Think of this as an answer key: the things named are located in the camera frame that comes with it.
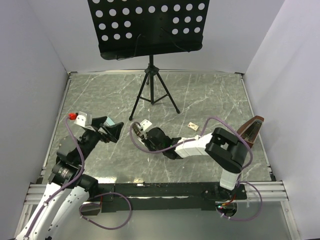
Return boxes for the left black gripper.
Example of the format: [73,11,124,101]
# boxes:
[76,116,124,164]

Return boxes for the light blue stapler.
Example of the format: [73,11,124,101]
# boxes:
[104,117,115,126]

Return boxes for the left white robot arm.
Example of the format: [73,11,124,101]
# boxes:
[16,112,124,240]

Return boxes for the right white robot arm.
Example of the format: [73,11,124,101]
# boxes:
[139,127,249,199]

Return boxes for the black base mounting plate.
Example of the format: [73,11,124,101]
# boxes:
[84,182,247,213]

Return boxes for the brown wooden metronome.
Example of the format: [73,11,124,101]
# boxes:
[237,115,265,148]

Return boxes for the black perforated music stand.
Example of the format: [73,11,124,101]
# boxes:
[87,0,210,105]

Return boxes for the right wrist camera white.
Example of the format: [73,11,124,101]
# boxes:
[139,119,153,132]

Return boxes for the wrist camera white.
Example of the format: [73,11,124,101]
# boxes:
[139,119,153,132]
[68,111,93,129]

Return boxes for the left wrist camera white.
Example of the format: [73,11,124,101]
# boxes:
[68,111,93,129]

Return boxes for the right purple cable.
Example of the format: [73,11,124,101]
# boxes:
[129,116,253,168]

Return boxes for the aluminium rail frame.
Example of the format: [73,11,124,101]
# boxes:
[24,71,301,240]

